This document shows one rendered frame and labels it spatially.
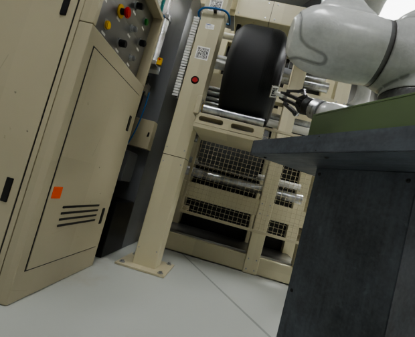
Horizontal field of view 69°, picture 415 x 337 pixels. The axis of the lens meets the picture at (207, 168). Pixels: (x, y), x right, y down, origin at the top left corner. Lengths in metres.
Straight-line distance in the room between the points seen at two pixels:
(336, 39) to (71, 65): 0.76
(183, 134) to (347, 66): 1.06
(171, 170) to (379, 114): 1.16
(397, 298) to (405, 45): 0.52
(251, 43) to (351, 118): 0.94
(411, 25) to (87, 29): 0.88
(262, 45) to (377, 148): 1.14
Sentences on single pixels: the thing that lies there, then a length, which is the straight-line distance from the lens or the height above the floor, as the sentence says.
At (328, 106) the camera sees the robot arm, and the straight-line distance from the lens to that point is 1.30.
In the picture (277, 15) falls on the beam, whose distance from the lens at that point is 2.21.
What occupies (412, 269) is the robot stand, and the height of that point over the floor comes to 0.44.
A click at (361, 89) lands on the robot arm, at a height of 1.05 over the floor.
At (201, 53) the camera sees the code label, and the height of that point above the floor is 1.22.
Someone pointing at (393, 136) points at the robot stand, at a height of 0.63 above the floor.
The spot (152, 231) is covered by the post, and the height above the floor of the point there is 0.20.
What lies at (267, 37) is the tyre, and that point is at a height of 1.29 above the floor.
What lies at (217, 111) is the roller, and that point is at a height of 0.90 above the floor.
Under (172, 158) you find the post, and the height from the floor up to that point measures 0.60.
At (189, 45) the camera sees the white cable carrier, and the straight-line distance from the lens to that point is 1.84.
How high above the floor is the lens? 0.48
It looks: 4 degrees up
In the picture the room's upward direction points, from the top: 15 degrees clockwise
